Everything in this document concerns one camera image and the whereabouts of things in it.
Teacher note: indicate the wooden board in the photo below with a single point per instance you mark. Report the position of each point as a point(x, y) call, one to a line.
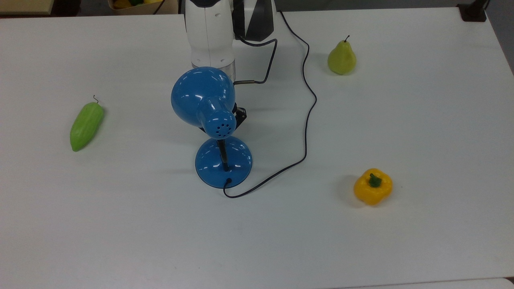
point(24, 6)

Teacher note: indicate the black clamp mount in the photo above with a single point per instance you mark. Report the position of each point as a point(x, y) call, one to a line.
point(474, 11)

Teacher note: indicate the yellow bell pepper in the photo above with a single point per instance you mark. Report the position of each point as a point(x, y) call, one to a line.
point(371, 192)

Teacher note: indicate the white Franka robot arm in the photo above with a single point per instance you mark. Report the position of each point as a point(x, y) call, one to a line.
point(209, 32)

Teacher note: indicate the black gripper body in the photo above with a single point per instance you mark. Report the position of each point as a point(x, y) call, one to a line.
point(240, 115)

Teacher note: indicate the green pear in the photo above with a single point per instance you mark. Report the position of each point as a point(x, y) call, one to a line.
point(342, 60)

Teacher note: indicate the cardboard box with fruit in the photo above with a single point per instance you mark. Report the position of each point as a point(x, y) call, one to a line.
point(168, 9)

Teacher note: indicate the blue desk lamp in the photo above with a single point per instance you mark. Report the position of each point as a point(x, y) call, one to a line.
point(200, 96)

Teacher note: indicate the green chili pepper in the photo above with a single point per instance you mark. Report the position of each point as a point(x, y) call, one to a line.
point(85, 126)

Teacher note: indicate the white side table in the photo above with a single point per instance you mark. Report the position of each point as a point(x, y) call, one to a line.
point(461, 285)

